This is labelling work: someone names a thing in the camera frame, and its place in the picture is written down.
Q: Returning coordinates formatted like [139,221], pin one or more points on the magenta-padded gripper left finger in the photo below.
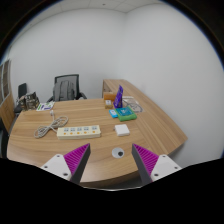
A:
[58,165]

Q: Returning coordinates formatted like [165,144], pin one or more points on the black mesh office chair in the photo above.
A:
[66,77]

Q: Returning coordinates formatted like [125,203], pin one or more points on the white and green leaflet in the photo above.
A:
[45,106]

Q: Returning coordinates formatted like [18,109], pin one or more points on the clear plastic bag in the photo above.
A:
[135,106]

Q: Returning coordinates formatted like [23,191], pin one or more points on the white charger block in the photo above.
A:
[122,130]

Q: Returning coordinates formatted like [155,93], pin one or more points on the teal booklet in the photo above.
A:
[124,111]

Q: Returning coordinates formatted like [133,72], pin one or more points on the small brown labelled box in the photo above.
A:
[108,104]

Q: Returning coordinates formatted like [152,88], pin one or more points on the wooden side cabinet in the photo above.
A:
[106,86]

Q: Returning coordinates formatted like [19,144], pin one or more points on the wooden glass-door shelf unit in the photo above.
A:
[6,96]

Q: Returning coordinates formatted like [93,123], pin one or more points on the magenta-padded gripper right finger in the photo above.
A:
[163,166]

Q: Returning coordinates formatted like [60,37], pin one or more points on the grey backpack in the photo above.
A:
[64,90]

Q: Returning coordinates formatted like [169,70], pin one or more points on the purple stand-up pouch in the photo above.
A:
[118,97]

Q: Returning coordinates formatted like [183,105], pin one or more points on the cream power strip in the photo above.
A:
[78,132]

